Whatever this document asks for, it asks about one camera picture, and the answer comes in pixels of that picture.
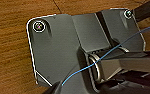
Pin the dark furniture leg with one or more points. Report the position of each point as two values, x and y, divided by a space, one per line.
147 10

